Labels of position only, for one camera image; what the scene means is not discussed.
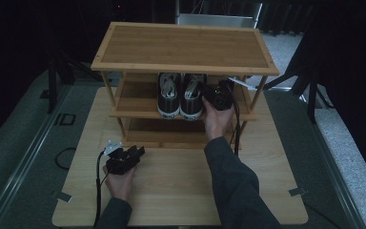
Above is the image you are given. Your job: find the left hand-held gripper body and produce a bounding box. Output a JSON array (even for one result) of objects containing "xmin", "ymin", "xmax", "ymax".
[{"xmin": 104, "ymin": 139, "xmax": 137, "ymax": 176}]

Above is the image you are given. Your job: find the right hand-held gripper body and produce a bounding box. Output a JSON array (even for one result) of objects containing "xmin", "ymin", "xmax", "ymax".
[{"xmin": 208, "ymin": 76, "xmax": 256, "ymax": 112}]

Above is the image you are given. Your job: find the black canvas sneaker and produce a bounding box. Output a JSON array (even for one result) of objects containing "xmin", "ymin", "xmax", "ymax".
[
  {"xmin": 179, "ymin": 73, "xmax": 208, "ymax": 121},
  {"xmin": 156, "ymin": 73, "xmax": 183, "ymax": 120}
]

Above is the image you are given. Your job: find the wooden three-tier shoe rack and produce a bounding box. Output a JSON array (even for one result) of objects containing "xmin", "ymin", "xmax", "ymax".
[{"xmin": 90, "ymin": 21, "xmax": 280, "ymax": 151}]

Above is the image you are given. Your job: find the person's left hand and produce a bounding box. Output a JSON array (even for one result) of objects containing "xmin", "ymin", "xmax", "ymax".
[{"xmin": 103, "ymin": 165, "xmax": 137, "ymax": 202}]

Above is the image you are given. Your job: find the person's right hand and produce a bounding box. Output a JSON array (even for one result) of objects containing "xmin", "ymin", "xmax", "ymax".
[{"xmin": 202, "ymin": 96, "xmax": 235, "ymax": 142}]

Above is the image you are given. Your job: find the grey tape piece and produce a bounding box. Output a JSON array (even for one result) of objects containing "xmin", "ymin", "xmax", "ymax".
[
  {"xmin": 56, "ymin": 191, "xmax": 73, "ymax": 203},
  {"xmin": 288, "ymin": 186, "xmax": 308, "ymax": 197}
]

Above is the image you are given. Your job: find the white box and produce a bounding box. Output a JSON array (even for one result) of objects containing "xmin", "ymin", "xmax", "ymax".
[{"xmin": 174, "ymin": 3, "xmax": 264, "ymax": 30}]

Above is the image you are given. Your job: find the black metal stand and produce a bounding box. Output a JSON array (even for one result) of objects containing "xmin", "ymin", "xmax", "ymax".
[
  {"xmin": 46, "ymin": 47, "xmax": 103, "ymax": 115},
  {"xmin": 263, "ymin": 31, "xmax": 335, "ymax": 124}
]

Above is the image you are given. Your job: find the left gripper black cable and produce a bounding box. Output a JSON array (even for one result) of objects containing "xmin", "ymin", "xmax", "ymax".
[{"xmin": 93, "ymin": 151, "xmax": 109, "ymax": 227}]

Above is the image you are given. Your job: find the black cable loop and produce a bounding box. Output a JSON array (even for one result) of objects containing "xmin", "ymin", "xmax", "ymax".
[{"xmin": 54, "ymin": 147, "xmax": 77, "ymax": 171}]

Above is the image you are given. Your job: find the metal floor rail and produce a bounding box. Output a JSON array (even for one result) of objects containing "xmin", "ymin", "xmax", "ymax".
[
  {"xmin": 0, "ymin": 85, "xmax": 74, "ymax": 229},
  {"xmin": 301, "ymin": 94, "xmax": 366, "ymax": 229}
]

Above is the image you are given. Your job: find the black floor cable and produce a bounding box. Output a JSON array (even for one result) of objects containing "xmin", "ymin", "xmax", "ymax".
[{"xmin": 303, "ymin": 201, "xmax": 342, "ymax": 229}]

